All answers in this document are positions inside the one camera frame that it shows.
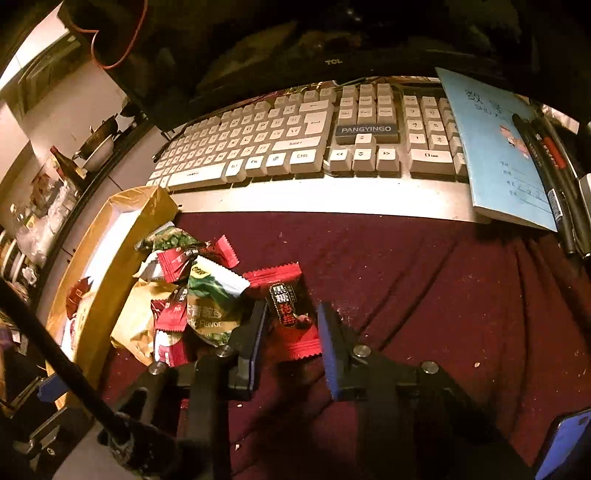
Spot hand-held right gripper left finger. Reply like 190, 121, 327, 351
111, 300, 271, 480

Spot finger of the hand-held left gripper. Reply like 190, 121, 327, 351
38, 371, 70, 403

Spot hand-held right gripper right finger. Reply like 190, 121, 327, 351
318, 302, 536, 480

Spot red packet with black label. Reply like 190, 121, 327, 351
242, 262, 324, 363

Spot large green pea packet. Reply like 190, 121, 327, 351
185, 256, 252, 347

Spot white and red snack packet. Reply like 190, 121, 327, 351
152, 330, 192, 367

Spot small red snack packet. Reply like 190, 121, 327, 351
152, 286, 190, 333

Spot gold snack packet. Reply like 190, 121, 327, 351
111, 279, 178, 365

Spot small green snack packet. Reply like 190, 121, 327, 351
136, 224, 204, 252

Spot white box with yellow tape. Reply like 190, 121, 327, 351
46, 185, 180, 411

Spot dark metal bar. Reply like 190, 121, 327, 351
0, 277, 185, 467

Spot dark red patterned packet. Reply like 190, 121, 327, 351
65, 277, 93, 319

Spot dark red tablecloth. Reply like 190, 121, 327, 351
99, 210, 591, 480

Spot black kitchen counter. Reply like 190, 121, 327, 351
32, 117, 155, 305

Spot white dish rack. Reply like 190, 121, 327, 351
0, 228, 33, 287

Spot pile of plastic bags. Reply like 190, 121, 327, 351
18, 180, 81, 259

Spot beige computer keyboard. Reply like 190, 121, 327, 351
145, 80, 490, 224

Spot grey lower kitchen cabinets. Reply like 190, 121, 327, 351
60, 124, 185, 259

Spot brown glass bottle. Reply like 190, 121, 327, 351
50, 145, 88, 190

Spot white bowl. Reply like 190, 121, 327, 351
81, 136, 116, 174

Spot blue flat object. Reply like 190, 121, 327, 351
534, 408, 591, 480

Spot dark frying pan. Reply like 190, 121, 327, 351
76, 115, 121, 155

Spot light blue notebook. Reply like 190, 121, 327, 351
435, 67, 559, 232

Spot black pen with red label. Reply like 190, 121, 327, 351
531, 117, 591, 259

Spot black computer monitor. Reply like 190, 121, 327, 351
60, 0, 591, 134

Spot upper kitchen cabinet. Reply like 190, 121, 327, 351
0, 32, 88, 121

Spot red cable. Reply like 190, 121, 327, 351
71, 0, 148, 70

